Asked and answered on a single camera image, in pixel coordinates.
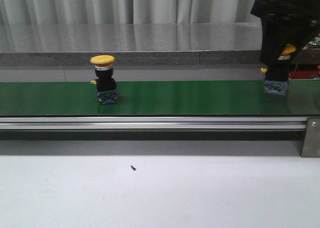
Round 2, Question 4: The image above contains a small green circuit board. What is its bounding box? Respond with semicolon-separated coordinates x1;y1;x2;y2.
309;40;320;47

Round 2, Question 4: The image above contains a red plastic tray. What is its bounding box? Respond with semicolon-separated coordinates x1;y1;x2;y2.
289;70;320;80

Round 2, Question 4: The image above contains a yellow mushroom button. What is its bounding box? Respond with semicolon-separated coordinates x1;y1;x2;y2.
263;44;296;95
90;55;119;104

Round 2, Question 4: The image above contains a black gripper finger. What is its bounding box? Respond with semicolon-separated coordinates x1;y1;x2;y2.
287;20;320;65
260;19;300;68

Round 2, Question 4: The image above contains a green conveyor belt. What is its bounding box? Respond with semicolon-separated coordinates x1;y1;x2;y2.
0;80;320;116

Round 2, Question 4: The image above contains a red and black wire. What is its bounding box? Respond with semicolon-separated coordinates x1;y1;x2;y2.
292;46;316;80

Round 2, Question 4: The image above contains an aluminium conveyor side rail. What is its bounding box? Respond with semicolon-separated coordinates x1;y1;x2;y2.
0;116;308;130

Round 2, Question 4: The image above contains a grey pleated curtain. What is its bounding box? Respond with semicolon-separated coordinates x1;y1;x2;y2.
0;0;258;25

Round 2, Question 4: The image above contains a metal conveyor support bracket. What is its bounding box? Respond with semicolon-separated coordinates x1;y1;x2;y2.
301;117;320;158

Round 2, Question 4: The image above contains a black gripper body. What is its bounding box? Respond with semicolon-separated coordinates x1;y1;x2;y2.
250;0;320;25

